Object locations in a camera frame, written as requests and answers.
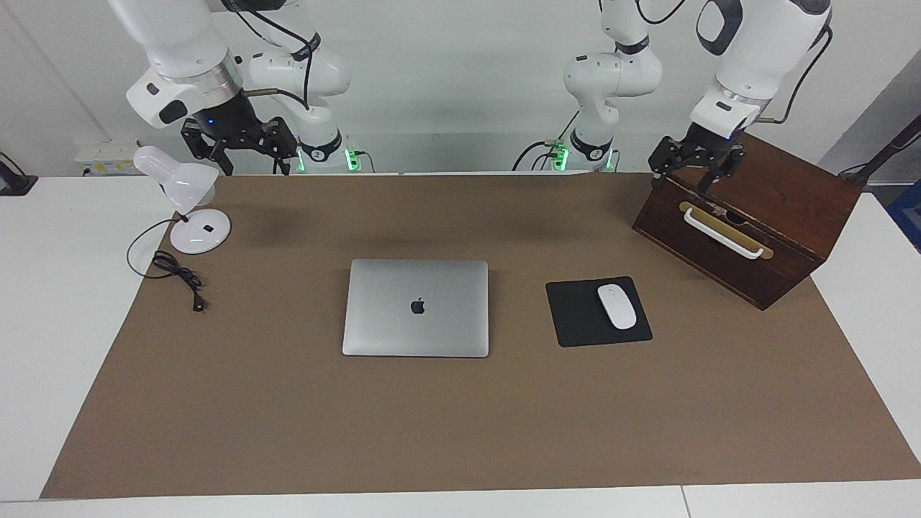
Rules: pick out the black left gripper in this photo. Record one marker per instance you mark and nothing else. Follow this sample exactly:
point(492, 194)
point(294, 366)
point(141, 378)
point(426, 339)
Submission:
point(712, 144)

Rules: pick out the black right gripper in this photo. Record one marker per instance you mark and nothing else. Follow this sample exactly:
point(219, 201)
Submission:
point(230, 126)

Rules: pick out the grey aluminium laptop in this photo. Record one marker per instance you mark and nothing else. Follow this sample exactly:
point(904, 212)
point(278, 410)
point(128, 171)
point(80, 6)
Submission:
point(446, 324)

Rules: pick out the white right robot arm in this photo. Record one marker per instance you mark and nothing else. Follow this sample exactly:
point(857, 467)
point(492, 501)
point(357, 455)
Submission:
point(173, 36)

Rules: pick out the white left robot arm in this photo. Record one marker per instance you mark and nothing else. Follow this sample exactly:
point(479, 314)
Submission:
point(611, 75)

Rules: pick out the white desk lamp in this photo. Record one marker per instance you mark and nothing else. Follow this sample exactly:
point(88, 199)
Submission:
point(180, 180)

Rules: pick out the dark brown wooden box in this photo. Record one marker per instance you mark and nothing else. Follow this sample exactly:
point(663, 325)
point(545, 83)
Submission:
point(791, 194)

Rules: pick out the white power strip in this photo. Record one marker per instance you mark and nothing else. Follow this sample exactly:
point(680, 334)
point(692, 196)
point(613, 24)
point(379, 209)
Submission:
point(101, 162)

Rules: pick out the white computer mouse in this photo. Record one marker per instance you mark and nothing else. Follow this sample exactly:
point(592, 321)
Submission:
point(616, 306)

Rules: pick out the black mouse pad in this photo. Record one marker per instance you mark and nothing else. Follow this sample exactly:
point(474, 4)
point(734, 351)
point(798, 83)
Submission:
point(575, 316)

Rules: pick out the black stand pole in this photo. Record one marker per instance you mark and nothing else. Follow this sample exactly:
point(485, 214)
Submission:
point(892, 147)

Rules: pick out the blue crate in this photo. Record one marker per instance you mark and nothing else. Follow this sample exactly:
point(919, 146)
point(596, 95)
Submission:
point(910, 216)

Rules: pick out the black desk clamp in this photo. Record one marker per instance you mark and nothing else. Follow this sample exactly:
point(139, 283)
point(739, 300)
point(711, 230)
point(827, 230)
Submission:
point(14, 183)

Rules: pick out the brown table mat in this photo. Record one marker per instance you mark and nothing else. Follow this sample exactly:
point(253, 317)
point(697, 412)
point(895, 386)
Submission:
point(432, 432)

